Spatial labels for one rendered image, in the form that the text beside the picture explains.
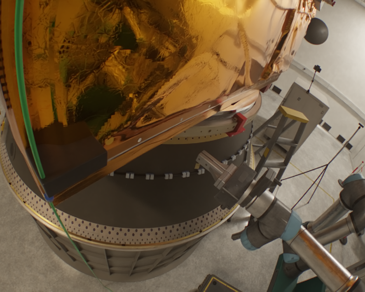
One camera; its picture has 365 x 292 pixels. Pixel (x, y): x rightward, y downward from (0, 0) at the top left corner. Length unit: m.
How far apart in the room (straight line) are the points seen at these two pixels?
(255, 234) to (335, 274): 0.28
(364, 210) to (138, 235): 0.99
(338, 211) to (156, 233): 0.87
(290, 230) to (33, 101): 0.55
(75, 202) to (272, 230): 0.78
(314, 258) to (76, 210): 0.93
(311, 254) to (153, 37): 0.63
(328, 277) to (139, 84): 0.64
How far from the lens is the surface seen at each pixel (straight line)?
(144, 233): 0.97
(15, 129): 0.29
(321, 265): 0.63
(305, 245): 0.64
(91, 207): 0.91
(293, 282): 1.28
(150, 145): 0.50
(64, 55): 0.21
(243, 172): 0.52
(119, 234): 0.96
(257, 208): 0.49
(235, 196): 0.45
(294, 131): 4.53
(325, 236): 0.91
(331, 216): 1.04
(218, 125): 0.79
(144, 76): 0.28
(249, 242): 0.59
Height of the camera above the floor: 2.12
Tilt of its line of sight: 40 degrees down
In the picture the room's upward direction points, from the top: 22 degrees clockwise
